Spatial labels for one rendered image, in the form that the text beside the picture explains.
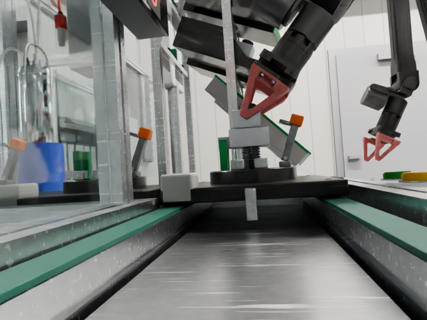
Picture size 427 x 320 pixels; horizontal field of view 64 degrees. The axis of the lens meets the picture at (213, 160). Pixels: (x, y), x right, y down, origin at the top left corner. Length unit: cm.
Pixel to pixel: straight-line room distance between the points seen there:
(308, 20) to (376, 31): 355
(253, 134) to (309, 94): 324
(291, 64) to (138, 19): 25
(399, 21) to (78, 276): 116
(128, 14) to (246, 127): 24
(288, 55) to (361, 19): 357
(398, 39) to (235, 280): 107
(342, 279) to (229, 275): 8
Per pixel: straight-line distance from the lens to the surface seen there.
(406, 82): 118
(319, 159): 371
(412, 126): 396
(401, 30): 124
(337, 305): 21
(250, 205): 43
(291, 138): 55
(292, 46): 56
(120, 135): 39
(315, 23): 58
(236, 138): 54
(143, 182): 59
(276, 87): 53
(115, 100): 39
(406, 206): 33
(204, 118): 370
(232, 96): 77
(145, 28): 45
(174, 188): 45
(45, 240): 25
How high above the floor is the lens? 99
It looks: 2 degrees up
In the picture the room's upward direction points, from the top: 4 degrees counter-clockwise
